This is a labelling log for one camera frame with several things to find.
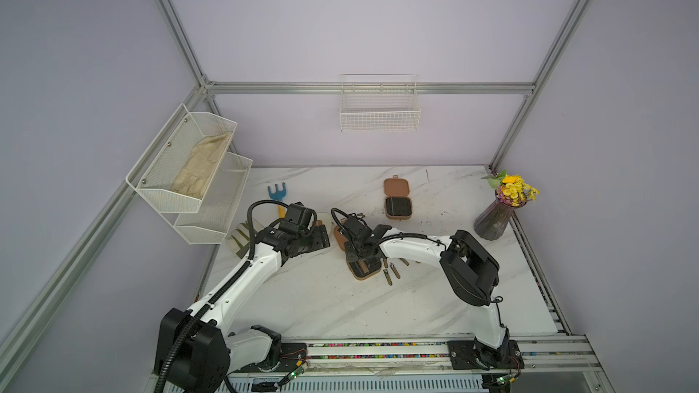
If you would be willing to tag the beige cloth glove in shelf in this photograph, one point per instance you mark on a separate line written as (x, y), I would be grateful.
(194, 178)

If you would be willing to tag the white mesh upper shelf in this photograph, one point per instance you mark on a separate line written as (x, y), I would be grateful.
(155, 172)

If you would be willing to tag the yellow flower bouquet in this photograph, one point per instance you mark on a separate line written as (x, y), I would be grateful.
(511, 190)

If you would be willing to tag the white wire wall basket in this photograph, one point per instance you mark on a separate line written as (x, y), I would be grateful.
(379, 112)

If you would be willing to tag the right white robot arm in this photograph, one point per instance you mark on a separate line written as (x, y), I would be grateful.
(471, 271)

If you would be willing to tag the white mesh shelf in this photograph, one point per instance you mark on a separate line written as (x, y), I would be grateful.
(212, 223)
(155, 172)

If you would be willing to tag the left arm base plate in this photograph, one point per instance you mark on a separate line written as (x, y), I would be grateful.
(290, 354)

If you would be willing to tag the white mesh lower shelf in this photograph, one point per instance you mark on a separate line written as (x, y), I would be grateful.
(212, 223)

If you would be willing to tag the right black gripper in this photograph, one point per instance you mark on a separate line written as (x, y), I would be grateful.
(360, 251)

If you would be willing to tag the aluminium frame rail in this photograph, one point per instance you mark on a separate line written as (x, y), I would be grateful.
(337, 88)

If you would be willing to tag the blue yellow toy rake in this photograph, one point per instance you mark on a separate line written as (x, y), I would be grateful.
(278, 193)

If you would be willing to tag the green beige glove on table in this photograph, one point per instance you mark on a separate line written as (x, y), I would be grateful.
(238, 240)

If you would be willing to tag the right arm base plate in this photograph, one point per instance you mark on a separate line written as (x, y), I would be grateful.
(472, 355)

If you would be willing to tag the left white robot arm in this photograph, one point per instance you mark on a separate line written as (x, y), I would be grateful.
(196, 349)

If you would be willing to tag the dark glass vase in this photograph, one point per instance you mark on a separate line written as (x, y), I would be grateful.
(491, 224)

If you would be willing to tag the brown case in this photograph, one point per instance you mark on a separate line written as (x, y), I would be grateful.
(361, 269)
(397, 204)

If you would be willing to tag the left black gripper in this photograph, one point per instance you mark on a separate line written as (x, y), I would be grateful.
(319, 236)

